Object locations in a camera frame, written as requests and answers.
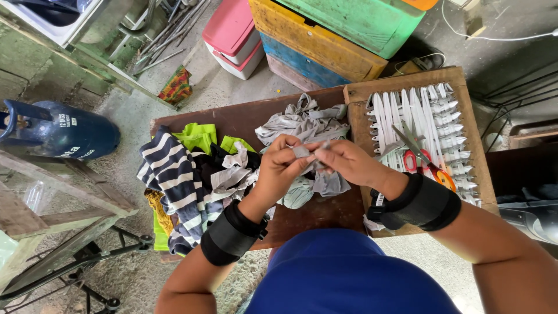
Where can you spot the person's right hand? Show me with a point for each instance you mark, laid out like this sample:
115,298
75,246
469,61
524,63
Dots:
362,168

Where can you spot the person's left hand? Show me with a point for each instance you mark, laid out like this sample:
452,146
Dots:
272,174

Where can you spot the grey cloth strip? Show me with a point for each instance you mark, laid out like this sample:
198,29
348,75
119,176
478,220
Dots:
301,151

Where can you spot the grey cloth piece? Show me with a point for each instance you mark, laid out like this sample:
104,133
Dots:
333,184

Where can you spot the mint green cloth ball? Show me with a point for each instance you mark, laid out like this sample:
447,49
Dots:
298,194

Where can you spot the pale grey cloth scrap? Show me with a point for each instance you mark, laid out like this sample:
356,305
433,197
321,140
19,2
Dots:
233,176

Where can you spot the heap of grey cloth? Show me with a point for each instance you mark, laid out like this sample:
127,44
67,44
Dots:
301,120

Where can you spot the black cloth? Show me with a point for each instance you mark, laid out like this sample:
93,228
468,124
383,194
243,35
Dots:
209,168

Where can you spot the black right wrist band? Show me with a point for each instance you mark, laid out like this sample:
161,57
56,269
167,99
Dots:
420,203

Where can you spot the black wrist band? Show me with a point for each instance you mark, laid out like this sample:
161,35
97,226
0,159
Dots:
229,235
420,203

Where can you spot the black left wrist band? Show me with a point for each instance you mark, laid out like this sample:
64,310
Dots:
229,235

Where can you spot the neon green cloth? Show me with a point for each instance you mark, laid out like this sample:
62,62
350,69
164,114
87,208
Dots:
198,135

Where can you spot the row of white cloth strips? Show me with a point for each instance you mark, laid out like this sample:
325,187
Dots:
444,117

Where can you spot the faded pink wooden box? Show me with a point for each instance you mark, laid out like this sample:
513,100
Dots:
285,75

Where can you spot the navy white striped cloth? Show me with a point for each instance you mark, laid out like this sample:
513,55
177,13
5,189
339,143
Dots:
172,174

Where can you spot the person's blue shirt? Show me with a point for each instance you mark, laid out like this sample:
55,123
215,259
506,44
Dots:
344,274

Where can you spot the white cooler with pink lid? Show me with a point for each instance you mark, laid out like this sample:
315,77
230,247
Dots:
244,65
229,28

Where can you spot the blue wooden box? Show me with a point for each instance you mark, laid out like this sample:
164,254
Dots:
296,63

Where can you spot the yellow patterned cloth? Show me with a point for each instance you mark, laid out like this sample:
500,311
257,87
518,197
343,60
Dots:
158,207

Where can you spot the multicoloured patterned cloth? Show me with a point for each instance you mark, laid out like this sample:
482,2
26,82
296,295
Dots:
176,87

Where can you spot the green wooden box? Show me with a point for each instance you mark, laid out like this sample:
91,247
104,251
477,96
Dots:
370,22

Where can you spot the bundle of metal rods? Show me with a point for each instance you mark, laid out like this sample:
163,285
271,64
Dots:
170,35

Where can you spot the orange box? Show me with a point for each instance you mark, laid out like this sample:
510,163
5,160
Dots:
420,3

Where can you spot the grey plastic scooter panel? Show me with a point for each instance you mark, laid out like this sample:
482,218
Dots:
532,218

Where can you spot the blue gas cylinder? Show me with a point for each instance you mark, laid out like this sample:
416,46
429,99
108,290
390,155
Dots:
74,131

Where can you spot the black wheeled metal stand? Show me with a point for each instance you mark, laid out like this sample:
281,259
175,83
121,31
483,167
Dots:
87,261

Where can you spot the weathered wooden bench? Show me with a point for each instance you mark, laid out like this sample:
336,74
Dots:
56,187

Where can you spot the metal sink stand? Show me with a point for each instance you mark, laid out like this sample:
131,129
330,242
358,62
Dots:
87,48

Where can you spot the clear plastic bag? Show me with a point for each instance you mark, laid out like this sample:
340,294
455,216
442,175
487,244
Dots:
35,196

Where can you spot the wooden weaving frame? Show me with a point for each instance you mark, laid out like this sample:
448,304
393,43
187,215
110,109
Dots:
357,117

